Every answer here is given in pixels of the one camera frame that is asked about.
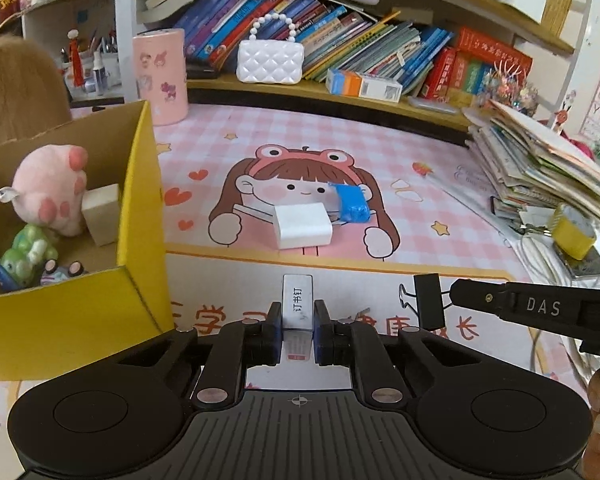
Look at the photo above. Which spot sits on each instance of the colourful sequin ornament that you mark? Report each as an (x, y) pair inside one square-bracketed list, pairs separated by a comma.
[(510, 82)]

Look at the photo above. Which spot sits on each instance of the row of colourful books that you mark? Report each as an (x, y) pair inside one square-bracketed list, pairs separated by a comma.
[(340, 35)]

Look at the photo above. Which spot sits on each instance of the wooden bookshelf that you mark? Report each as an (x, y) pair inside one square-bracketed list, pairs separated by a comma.
[(280, 91)]

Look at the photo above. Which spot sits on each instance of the yellow tape roll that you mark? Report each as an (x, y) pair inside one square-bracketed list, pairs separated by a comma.
[(572, 232)]

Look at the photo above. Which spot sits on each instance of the yellow cardboard box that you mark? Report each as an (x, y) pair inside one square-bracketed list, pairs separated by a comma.
[(70, 325)]

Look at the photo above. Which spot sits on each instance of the white eraser block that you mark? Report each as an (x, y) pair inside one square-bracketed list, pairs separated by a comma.
[(102, 215)]

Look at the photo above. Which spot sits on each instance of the white shelf unit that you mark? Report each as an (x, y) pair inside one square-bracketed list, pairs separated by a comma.
[(125, 35)]

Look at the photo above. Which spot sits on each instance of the pink cartoon cylinder container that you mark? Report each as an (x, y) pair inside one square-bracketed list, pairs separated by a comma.
[(160, 80)]

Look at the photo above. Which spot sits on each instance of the white charger block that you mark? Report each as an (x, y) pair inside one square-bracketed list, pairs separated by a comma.
[(302, 227)]

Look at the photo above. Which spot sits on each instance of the white staples box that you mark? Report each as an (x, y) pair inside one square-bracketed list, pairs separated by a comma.
[(297, 305)]

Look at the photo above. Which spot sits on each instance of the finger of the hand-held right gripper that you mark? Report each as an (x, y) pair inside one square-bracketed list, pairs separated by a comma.
[(475, 295)]

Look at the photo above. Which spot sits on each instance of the pen holder with pens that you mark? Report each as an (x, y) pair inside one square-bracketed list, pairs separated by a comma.
[(97, 75)]

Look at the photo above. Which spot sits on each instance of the black binder clip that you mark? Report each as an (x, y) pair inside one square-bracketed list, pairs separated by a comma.
[(430, 300)]

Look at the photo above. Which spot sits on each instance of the pink cartoon table mat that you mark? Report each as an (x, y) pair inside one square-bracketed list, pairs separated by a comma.
[(430, 220)]

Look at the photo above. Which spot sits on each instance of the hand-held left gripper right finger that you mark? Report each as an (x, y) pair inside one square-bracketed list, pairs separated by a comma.
[(320, 335)]

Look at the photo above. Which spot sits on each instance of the orange blue white carton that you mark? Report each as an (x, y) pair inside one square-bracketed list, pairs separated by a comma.
[(360, 85)]

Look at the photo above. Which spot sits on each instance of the pale pink plush pig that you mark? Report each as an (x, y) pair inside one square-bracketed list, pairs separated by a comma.
[(45, 185)]

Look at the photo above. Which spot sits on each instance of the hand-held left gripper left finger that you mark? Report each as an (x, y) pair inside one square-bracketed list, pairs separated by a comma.
[(278, 335)]

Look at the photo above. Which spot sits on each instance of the grey flat case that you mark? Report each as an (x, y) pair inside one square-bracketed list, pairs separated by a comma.
[(432, 105)]

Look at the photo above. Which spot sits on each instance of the green frog toy car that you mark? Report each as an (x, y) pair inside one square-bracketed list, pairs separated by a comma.
[(25, 255)]

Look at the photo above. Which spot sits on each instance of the smartphone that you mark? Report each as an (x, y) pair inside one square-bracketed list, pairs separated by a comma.
[(587, 268)]

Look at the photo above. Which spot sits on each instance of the stack of worn booklets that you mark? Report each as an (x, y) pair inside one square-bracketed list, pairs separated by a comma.
[(535, 160)]

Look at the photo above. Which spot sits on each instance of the small grey toy car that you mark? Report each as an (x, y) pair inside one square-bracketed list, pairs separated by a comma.
[(62, 272)]

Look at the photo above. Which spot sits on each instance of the blue tape-wrapped bundle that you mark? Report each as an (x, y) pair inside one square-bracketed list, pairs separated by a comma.
[(352, 202)]

